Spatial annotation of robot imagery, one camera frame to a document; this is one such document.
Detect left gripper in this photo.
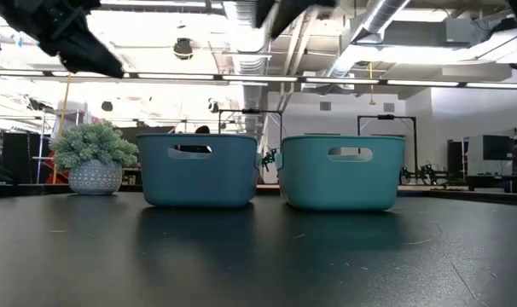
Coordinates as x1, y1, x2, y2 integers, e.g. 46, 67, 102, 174
0, 0, 125, 79

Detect blue plastic bin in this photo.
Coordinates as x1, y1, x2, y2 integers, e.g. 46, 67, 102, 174
136, 133, 260, 209

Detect teal plastic bin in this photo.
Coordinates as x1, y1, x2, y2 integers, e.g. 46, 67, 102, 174
276, 135, 407, 212

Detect white ceiling light strip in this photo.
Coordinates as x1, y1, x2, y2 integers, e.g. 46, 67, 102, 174
465, 82, 517, 90
305, 77, 381, 84
222, 75, 299, 83
386, 79, 460, 88
137, 72, 216, 81

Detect dark background screen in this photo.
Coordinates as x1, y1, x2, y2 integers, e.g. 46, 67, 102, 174
116, 125, 177, 142

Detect green plant in grey pot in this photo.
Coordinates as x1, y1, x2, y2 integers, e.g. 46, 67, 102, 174
48, 122, 140, 196

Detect yellow hanging pendant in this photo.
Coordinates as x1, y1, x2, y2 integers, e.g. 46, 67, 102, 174
368, 61, 377, 106

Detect black background cabinets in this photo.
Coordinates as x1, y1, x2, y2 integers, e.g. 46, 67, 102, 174
0, 130, 55, 185

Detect person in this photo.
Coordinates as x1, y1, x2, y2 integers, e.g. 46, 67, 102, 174
172, 125, 212, 154

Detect wooden table edge board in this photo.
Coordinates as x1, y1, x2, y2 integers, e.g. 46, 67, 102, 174
255, 183, 447, 192

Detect black tall cabinet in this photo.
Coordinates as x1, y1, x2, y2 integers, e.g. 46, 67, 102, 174
447, 139, 465, 177

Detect black monitor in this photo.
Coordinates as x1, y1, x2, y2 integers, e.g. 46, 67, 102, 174
481, 134, 515, 162

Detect round silver air duct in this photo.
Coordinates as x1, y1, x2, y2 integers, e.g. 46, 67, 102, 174
324, 0, 413, 81
223, 0, 271, 136

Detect black gantry frame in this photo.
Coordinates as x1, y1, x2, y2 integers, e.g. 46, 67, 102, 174
357, 113, 418, 171
217, 108, 284, 138

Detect grey rectangular air duct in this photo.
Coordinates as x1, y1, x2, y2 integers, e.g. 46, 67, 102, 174
355, 19, 477, 47

